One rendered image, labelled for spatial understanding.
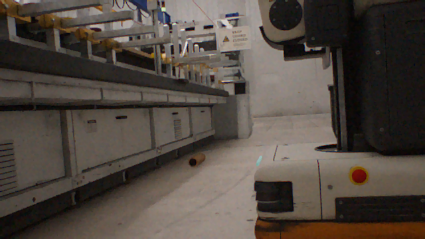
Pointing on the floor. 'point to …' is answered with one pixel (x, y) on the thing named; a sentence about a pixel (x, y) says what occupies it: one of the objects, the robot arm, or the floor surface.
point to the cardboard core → (196, 159)
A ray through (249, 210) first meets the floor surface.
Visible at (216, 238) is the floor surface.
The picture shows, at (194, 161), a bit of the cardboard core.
